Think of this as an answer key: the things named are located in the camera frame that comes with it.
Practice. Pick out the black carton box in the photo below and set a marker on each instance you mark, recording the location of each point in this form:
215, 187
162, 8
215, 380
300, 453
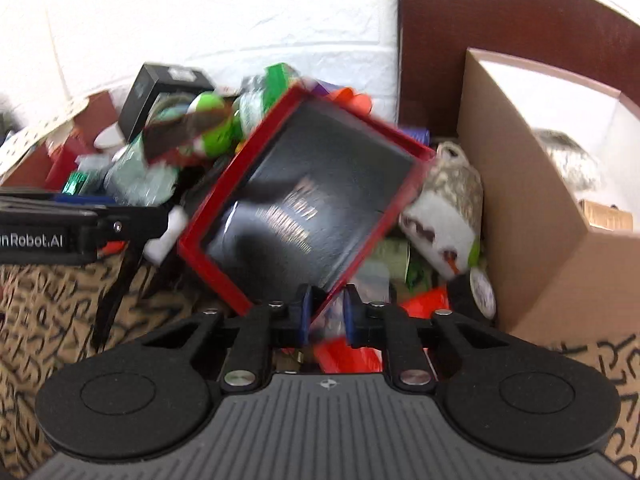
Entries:
145, 95

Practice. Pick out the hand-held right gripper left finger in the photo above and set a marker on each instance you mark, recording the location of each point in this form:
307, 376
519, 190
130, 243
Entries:
304, 312

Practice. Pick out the white perforated strip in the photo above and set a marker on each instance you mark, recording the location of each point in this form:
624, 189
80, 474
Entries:
30, 137

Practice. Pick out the black roll with white label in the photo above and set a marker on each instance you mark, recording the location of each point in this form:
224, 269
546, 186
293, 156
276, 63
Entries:
472, 292

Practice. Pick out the dark red box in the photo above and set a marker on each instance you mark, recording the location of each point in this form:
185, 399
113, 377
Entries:
75, 130

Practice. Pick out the shiny green packet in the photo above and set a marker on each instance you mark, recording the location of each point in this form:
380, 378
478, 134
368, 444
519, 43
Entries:
75, 182

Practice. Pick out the white plastic piece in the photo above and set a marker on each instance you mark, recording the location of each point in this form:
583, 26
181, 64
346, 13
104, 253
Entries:
167, 240

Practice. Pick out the clear bottle with green label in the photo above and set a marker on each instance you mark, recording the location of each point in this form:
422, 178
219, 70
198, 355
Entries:
260, 95

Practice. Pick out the green and brown toy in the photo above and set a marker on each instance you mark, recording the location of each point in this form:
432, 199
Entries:
200, 125

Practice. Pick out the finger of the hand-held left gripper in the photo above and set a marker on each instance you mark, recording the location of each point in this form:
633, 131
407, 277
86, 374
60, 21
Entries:
135, 225
117, 300

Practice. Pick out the crumpled clear plastic bottle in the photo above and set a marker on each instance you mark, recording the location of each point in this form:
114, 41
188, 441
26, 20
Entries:
137, 172

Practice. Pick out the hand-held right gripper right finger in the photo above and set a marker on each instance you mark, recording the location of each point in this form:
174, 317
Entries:
350, 316

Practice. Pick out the small brown carton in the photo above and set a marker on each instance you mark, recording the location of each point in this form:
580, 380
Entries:
605, 214

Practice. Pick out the dark brown wooden board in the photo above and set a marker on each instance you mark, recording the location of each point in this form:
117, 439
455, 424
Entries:
440, 50

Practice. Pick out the letter printed blanket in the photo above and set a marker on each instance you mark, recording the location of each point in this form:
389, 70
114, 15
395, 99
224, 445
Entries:
45, 310

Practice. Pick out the red framed black box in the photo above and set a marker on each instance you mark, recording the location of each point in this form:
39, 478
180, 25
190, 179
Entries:
310, 190

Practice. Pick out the orange plastic item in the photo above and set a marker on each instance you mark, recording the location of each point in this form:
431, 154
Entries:
352, 100

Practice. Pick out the orange plastic bag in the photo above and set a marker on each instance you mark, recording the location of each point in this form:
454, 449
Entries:
425, 302

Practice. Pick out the grey furry item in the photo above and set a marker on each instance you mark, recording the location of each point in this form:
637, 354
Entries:
570, 157

